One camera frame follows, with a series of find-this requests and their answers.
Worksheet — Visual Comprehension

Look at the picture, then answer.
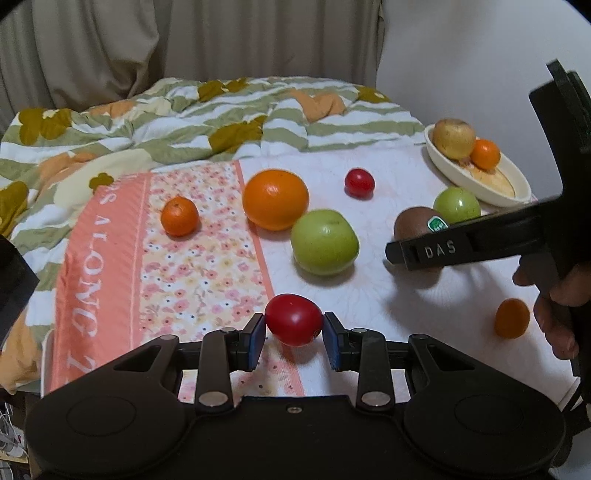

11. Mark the pink floral towel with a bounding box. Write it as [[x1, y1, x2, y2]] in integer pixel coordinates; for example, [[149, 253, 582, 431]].
[[42, 148, 574, 402]]

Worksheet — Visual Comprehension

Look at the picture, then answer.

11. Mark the beige curtain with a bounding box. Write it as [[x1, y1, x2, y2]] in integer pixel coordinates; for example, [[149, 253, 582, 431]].
[[1, 1, 385, 125]]

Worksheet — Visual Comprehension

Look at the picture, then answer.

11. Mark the cream oval bowl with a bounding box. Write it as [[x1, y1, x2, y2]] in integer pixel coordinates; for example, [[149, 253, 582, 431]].
[[424, 124, 534, 208]]

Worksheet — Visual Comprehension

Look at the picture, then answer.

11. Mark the large green apple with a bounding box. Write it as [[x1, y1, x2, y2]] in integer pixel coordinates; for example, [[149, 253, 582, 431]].
[[290, 209, 360, 276]]

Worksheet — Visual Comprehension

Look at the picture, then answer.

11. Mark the black object at left edge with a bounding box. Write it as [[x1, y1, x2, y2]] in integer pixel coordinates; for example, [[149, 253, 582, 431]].
[[0, 236, 39, 344]]

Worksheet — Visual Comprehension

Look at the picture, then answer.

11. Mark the green striped floral quilt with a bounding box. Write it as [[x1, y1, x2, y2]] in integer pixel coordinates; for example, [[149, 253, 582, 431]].
[[1, 77, 424, 392]]

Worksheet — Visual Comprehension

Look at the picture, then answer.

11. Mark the small mandarin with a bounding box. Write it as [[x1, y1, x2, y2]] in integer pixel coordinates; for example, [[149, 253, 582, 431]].
[[494, 298, 530, 339], [160, 196, 200, 237]]

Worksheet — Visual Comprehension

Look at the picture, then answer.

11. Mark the large orange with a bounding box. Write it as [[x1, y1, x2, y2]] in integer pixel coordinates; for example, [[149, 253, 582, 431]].
[[242, 169, 310, 231]]

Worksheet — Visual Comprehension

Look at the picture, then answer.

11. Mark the person's right hand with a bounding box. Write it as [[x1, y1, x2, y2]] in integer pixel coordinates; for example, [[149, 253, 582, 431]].
[[534, 266, 590, 360]]

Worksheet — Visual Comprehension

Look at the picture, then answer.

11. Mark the smaller green apple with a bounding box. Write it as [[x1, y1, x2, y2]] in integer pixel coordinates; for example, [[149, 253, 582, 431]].
[[433, 187, 481, 224]]

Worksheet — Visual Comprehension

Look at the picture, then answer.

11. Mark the small red cherry tomato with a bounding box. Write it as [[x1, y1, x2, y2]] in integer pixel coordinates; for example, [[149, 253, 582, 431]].
[[345, 168, 376, 199]]

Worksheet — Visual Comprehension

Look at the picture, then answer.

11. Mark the yellowish red apple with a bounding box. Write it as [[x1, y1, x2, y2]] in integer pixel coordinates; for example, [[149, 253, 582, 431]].
[[432, 118, 476, 161]]

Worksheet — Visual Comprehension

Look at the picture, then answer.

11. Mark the orange in bowl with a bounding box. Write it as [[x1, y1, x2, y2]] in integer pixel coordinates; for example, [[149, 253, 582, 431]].
[[470, 139, 501, 171]]

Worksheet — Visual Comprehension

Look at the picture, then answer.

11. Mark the brown kiwi with sticker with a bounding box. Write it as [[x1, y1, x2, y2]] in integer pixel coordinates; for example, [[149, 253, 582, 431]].
[[394, 206, 449, 241]]

